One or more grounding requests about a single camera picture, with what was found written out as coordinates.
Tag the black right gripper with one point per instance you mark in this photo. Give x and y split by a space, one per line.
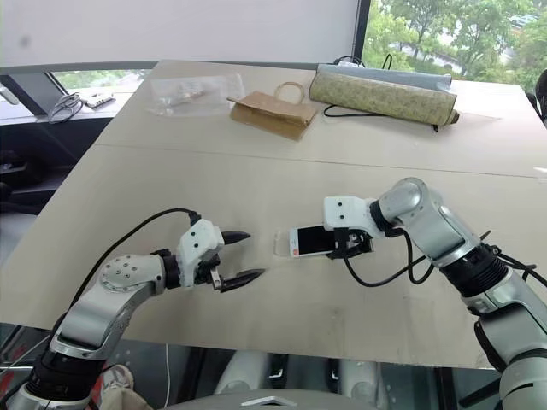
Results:
357 244

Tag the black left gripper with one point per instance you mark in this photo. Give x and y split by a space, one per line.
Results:
206 271

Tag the white smartphone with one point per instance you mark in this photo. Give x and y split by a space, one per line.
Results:
312 240

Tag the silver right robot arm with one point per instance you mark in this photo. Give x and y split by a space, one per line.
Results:
431 230

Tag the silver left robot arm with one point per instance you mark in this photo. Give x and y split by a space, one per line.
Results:
115 299

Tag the clear plastic phone case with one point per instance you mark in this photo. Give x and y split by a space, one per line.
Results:
280 246

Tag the grey rounded robot leg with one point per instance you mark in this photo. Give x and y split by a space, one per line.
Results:
248 376
363 384

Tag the grey robot torso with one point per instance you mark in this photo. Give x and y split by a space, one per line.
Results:
273 401

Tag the brown paper bag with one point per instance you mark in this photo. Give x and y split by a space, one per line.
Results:
273 114

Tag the rolled green patterned mat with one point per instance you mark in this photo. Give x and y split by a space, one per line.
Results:
384 100

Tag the white sneaker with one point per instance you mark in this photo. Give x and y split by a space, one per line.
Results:
119 380

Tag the clear plastic bag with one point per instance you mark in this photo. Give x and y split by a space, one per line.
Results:
194 91

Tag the grey rolled sheet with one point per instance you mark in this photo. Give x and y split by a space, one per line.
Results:
384 74

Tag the white power strip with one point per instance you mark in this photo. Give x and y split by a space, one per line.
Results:
350 62

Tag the white flat device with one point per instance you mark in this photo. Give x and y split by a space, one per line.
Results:
98 99

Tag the black chair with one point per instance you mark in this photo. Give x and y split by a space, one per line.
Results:
541 100

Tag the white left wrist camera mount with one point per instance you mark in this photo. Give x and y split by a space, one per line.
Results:
198 244

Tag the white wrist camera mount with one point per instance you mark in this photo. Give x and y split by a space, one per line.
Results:
346 212
198 244

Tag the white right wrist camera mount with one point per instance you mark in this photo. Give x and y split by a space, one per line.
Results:
346 212

